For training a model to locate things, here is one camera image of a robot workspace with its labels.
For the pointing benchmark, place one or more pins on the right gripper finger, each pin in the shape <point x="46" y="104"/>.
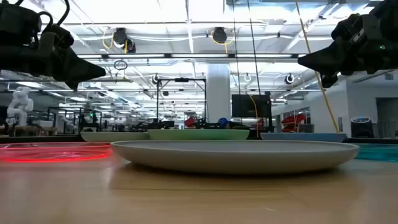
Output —
<point x="326" y="59"/>
<point x="328" y="81"/>

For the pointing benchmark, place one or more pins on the small blue plastic plate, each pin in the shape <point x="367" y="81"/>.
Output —
<point x="303" y="137"/>

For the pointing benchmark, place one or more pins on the small pale green plate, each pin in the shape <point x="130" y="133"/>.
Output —
<point x="115" y="136"/>

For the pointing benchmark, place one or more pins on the red translucent plastic plate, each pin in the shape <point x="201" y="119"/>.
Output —
<point x="53" y="154"/>

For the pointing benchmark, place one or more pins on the teal translucent plastic plate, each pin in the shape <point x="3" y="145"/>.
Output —
<point x="377" y="152"/>

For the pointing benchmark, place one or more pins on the large grey plastic plate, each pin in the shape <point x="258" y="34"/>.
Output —
<point x="233" y="155"/>

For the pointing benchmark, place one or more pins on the large green plastic plate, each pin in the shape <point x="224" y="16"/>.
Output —
<point x="199" y="134"/>

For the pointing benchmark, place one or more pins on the red curved shell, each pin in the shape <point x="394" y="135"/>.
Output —
<point x="292" y="119"/>

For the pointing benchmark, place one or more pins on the black cylindrical bin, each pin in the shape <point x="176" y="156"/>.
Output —
<point x="362" y="127"/>

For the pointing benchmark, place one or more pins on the grey door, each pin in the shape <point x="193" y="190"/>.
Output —
<point x="387" y="118"/>

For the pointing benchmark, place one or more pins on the black monitor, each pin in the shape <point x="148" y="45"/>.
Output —
<point x="245" y="105"/>

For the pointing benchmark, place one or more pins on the white building column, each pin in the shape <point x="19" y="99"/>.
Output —
<point x="218" y="93"/>

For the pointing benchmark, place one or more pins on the person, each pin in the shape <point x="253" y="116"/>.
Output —
<point x="223" y="123"/>

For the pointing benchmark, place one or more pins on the red rounded object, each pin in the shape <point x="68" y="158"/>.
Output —
<point x="190" y="122"/>

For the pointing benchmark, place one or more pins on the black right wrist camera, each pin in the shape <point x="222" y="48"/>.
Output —
<point x="345" y="28"/>

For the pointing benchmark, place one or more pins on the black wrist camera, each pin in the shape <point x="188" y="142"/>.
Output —
<point x="345" y="28"/>
<point x="56" y="37"/>

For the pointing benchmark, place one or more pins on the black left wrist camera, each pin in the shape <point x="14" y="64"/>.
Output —
<point x="56" y="37"/>

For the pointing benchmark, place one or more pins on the black aluminium table frame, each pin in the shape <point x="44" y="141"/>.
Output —
<point x="31" y="139"/>

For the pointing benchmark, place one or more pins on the black metal rig frame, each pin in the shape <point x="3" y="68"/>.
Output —
<point x="182" y="80"/>

